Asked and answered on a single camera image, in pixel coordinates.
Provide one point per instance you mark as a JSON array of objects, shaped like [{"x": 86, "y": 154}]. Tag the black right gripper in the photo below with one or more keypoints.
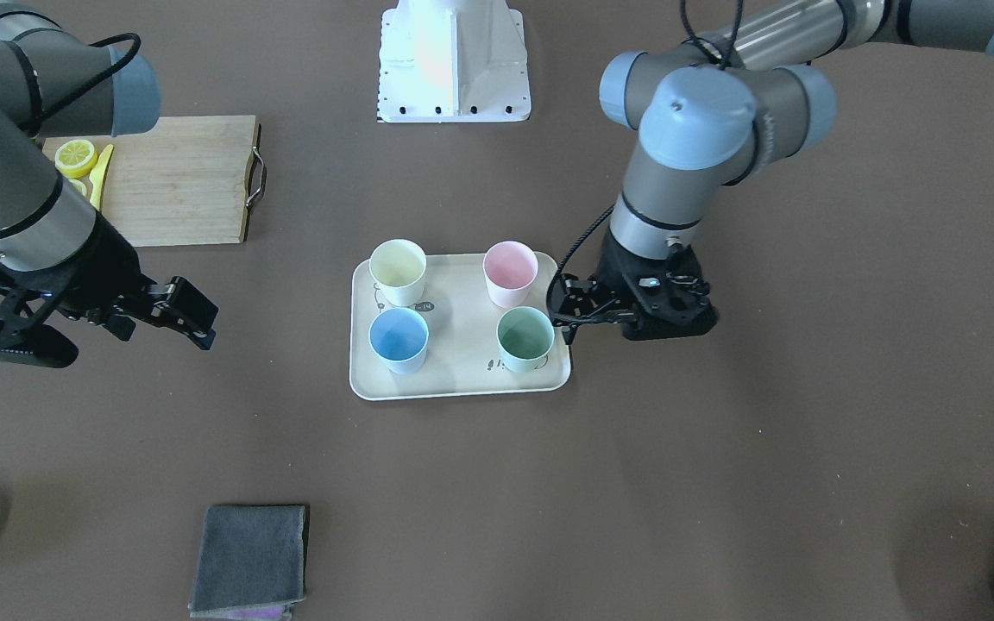
[{"x": 105, "y": 269}]

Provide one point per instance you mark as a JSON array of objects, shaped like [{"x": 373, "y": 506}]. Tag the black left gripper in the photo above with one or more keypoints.
[{"x": 613, "y": 269}]

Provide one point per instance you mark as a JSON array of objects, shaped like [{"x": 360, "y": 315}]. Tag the mint green cup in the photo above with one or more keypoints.
[{"x": 525, "y": 336}]

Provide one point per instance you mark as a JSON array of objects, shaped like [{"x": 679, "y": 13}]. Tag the pink cup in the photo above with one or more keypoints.
[{"x": 510, "y": 268}]

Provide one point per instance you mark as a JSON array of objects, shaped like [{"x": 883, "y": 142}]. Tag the light blue cup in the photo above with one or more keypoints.
[{"x": 400, "y": 338}]

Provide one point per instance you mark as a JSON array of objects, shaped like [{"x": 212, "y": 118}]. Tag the pale yellow white cup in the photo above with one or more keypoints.
[{"x": 398, "y": 266}]

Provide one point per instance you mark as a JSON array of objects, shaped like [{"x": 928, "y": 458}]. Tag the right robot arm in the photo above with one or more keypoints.
[{"x": 58, "y": 253}]

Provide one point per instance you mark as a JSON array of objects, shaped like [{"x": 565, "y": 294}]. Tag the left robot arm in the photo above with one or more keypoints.
[{"x": 710, "y": 113}]

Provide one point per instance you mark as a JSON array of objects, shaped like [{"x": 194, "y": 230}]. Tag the cream rabbit tray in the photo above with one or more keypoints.
[{"x": 463, "y": 356}]

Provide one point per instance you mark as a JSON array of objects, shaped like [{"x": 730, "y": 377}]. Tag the wooden cutting board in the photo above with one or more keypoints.
[{"x": 191, "y": 180}]

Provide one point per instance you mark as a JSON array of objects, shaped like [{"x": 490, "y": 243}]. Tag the yellow plastic knife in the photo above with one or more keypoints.
[{"x": 98, "y": 176}]

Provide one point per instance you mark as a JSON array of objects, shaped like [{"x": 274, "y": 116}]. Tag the dark grey folded cloth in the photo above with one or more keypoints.
[{"x": 251, "y": 563}]

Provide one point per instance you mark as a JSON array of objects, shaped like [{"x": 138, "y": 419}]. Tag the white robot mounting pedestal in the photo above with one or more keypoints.
[{"x": 453, "y": 61}]

